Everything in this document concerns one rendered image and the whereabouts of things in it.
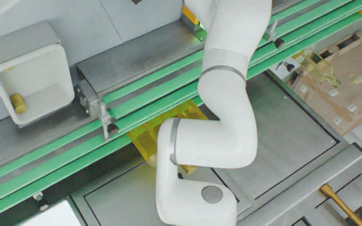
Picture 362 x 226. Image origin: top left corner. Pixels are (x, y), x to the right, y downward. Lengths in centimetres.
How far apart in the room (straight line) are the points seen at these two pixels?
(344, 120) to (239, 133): 415
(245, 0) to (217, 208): 36
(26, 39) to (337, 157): 106
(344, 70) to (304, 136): 377
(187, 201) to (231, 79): 22
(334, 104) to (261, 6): 411
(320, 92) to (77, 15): 407
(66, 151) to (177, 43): 46
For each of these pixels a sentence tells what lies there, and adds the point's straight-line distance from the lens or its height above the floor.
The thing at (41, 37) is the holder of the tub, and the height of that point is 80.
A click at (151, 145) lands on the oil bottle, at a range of 105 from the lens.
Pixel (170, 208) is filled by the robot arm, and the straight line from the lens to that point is 64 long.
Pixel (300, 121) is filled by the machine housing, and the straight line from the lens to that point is 146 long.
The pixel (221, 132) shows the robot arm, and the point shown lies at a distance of 61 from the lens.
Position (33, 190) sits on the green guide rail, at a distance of 108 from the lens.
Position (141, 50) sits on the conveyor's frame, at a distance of 110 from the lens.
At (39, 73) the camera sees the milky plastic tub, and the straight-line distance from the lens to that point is 101.
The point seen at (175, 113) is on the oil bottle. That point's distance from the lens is 111.
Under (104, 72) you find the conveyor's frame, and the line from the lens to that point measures 104.
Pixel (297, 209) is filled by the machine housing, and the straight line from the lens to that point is 127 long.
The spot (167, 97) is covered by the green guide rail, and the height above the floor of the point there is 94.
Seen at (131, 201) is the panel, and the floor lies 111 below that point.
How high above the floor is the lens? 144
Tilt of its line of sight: 24 degrees down
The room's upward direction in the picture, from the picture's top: 143 degrees clockwise
